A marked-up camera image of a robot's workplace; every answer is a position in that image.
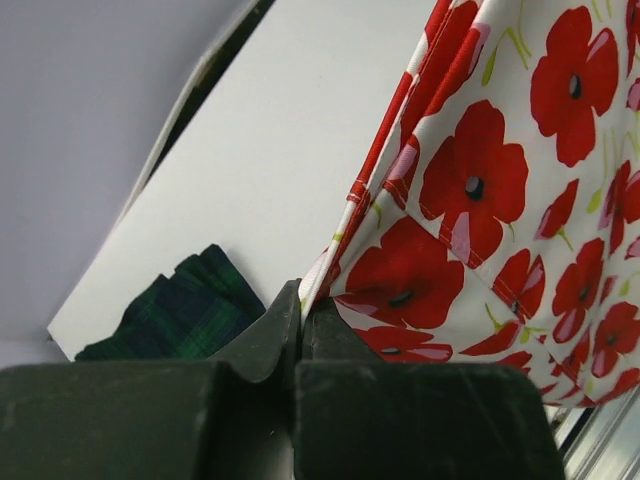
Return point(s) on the aluminium mounting rail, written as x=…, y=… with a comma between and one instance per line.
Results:
x=601, y=442

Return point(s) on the dark green plaid skirt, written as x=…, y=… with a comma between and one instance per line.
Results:
x=191, y=314

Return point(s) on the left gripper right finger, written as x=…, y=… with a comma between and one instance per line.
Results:
x=359, y=417

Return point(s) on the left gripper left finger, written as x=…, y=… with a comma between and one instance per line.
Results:
x=224, y=417

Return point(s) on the red poppy floral skirt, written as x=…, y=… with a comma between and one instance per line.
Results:
x=496, y=216

